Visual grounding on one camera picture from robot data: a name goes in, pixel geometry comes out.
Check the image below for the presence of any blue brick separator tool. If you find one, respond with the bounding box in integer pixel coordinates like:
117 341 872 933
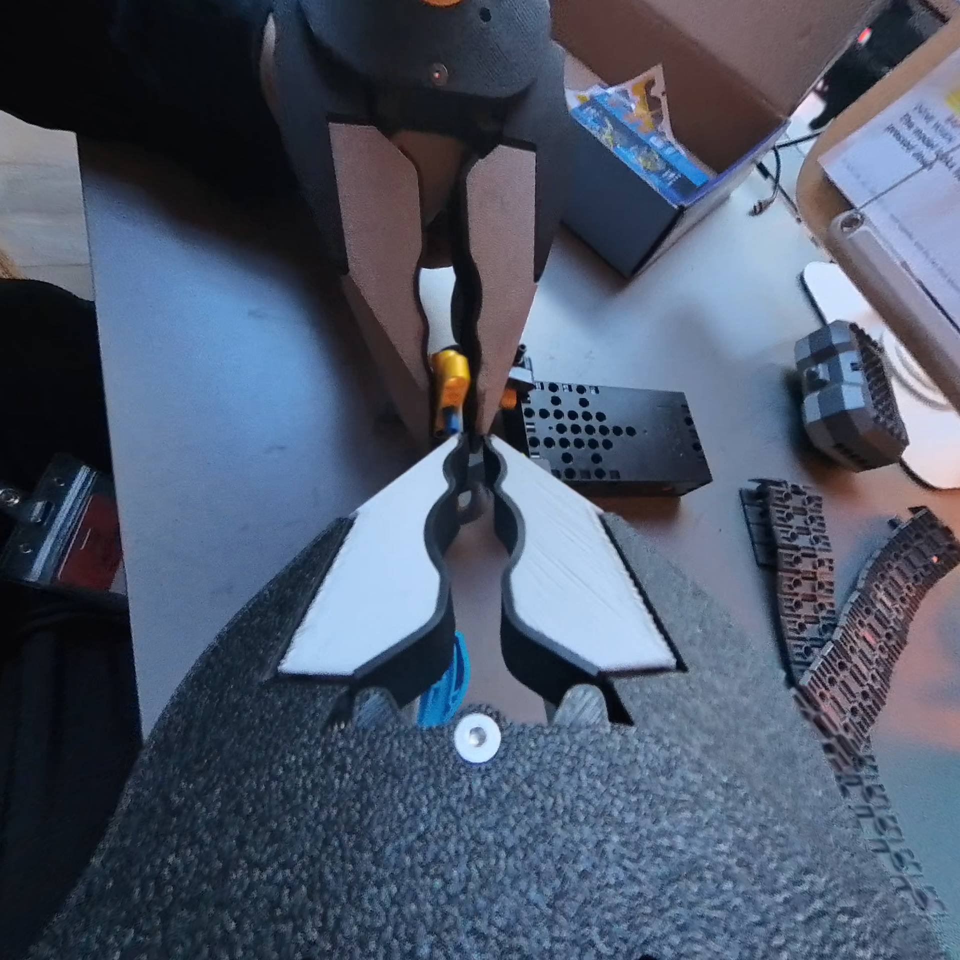
416 630 472 729

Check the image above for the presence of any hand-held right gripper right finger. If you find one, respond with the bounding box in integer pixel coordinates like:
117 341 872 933
482 437 685 676

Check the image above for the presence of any wooden display board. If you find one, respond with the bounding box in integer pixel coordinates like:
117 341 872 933
796 15 960 331

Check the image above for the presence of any black cable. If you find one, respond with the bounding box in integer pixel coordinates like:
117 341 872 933
750 138 807 219

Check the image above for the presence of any red white badge holder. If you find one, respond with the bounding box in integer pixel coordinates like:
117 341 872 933
0 452 125 594

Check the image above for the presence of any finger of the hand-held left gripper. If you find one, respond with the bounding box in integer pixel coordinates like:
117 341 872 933
328 120 441 451
452 142 543 440

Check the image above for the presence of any colourful instruction booklet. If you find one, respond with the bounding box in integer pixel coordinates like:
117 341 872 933
566 66 714 205

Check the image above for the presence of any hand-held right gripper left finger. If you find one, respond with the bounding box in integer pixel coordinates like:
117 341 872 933
277 433 462 680

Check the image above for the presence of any grey tread track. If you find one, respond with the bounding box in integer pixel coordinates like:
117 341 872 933
738 480 839 680
795 506 960 916

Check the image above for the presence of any grey desk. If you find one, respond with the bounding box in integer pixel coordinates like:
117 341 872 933
78 112 960 901

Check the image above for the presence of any person's left forearm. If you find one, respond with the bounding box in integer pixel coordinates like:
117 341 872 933
0 0 275 189

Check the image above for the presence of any person's dark clothed body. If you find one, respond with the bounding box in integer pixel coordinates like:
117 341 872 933
0 277 144 960

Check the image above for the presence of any printed instruction sheet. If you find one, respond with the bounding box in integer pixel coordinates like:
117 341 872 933
819 71 960 226

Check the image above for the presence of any person's left hand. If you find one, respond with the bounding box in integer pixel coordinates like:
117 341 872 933
390 127 481 269

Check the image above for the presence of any black perforated brick model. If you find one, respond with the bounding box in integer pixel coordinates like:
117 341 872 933
427 345 714 526

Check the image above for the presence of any dark blue cardboard box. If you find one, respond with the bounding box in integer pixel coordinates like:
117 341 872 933
551 0 901 280

